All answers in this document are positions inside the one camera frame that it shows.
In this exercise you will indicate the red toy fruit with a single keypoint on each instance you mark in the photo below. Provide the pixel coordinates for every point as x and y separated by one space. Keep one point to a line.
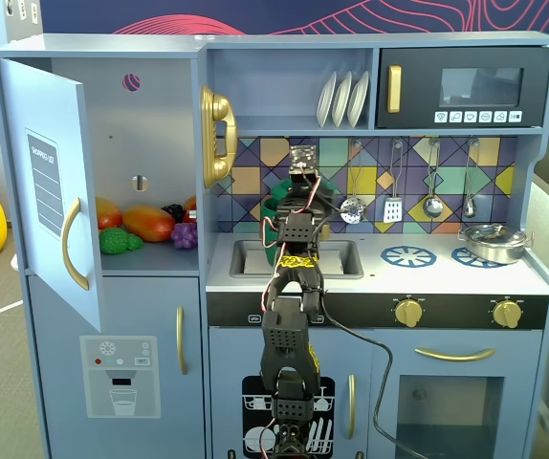
190 208

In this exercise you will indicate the orange toy mango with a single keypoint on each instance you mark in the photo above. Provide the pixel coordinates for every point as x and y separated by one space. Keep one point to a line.
150 225

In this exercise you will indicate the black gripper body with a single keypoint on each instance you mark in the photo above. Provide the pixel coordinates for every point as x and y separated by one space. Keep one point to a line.
304 197

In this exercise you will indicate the gold toy phone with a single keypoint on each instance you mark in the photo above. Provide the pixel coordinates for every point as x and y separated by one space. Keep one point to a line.
217 138

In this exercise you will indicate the green recipient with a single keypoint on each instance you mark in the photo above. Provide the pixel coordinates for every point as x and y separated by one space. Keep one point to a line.
269 229

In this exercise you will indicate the white toy plate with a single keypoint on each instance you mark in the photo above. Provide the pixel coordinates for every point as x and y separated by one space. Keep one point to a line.
358 98
325 100
341 100

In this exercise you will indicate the blue toy kitchen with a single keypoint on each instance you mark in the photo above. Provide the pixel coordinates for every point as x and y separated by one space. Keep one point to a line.
446 283

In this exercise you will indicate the grey sink basin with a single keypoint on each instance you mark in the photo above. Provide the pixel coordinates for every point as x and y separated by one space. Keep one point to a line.
250 260

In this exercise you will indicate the gold stove knob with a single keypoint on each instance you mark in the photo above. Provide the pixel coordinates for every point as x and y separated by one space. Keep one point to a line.
508 314
409 313

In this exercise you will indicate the steel toy pot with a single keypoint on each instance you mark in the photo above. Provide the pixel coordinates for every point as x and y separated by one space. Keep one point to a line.
494 253

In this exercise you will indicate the steel toy ladle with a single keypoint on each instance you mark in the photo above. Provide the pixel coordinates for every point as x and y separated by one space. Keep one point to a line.
432 205

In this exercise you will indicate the red yellow toy peach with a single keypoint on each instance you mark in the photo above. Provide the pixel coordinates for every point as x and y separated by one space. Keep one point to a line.
108 215

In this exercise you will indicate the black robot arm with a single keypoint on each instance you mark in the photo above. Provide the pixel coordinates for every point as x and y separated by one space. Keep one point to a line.
286 334

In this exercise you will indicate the steel toy spatula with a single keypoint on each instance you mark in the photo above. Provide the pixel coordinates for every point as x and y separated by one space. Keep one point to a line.
392 211

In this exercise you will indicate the purple toy grapes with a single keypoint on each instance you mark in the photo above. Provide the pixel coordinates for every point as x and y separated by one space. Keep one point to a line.
184 235

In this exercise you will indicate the steel toy skimmer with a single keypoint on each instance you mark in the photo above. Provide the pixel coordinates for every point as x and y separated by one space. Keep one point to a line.
353 210

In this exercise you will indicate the black toy blackberry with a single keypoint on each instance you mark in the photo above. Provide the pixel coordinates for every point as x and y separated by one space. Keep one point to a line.
174 212

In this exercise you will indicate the green toy lettuce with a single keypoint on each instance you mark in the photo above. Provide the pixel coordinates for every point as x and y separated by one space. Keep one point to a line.
114 241

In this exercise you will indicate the steel toy spoon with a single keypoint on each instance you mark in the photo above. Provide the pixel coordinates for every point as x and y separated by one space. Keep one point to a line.
469 208

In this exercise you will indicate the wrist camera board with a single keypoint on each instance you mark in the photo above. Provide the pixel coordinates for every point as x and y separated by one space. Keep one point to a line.
303 155

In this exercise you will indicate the black toy microwave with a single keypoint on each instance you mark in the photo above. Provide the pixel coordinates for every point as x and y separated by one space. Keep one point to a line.
466 62

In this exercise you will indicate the blue fridge door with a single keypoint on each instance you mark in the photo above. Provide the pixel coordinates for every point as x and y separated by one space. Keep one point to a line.
30 119

